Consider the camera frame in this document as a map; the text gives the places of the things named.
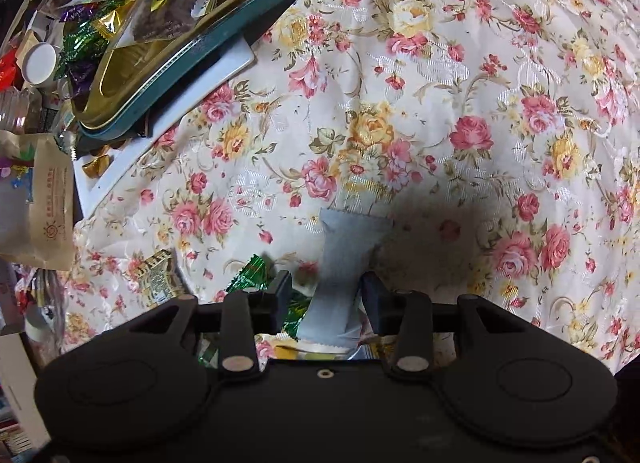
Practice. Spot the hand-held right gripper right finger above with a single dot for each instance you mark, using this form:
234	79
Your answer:
371	300

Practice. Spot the grey snack packet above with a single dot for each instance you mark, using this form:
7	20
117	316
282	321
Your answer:
340	253

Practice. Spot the purple foil candy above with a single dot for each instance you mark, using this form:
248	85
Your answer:
79	12

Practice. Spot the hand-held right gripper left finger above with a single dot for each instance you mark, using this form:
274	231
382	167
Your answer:
280	300

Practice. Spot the kraft paper bag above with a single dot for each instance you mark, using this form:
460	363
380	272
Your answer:
45	223

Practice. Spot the white cardboard box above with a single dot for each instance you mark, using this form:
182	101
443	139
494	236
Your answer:
20	383

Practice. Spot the green white snack packet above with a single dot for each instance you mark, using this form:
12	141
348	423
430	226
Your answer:
250	273

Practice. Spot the white round lid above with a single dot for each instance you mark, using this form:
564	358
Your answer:
40	64

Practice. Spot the clear bag of brown snack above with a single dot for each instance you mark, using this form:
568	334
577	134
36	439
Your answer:
170	8

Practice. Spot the teal gold tin tray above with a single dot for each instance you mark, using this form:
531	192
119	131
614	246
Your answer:
117	93

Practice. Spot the red wrapper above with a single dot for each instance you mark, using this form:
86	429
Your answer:
7	68

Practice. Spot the green foil candy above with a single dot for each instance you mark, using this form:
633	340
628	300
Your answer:
82	48

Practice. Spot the white board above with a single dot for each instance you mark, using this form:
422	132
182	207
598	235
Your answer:
234	64

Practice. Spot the floral tablecloth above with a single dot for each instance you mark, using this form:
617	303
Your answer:
425	118

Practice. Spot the clear plastic bottle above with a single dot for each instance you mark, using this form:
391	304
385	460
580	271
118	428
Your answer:
17	110

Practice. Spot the brown gold patterned snack packet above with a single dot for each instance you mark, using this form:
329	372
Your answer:
159	280

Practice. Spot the gold foil candy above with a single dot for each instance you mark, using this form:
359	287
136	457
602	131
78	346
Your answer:
97	165
114	18

